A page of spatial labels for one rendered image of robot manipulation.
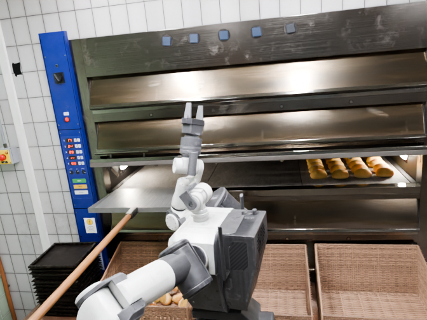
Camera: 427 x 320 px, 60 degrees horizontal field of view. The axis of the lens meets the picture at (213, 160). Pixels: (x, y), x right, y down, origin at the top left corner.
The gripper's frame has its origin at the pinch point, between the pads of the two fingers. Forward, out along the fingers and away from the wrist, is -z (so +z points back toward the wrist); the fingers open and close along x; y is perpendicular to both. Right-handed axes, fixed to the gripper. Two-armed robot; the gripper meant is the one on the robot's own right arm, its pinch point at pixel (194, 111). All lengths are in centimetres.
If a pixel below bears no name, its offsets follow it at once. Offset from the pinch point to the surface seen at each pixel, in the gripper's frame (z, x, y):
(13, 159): 35, 0, 135
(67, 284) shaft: 68, 41, 18
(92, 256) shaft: 63, 25, 26
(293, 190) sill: 34, -76, -18
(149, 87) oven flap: -15, -29, 55
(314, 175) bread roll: 25, -94, -23
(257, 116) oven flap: -5, -59, 1
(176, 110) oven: -4, -38, 41
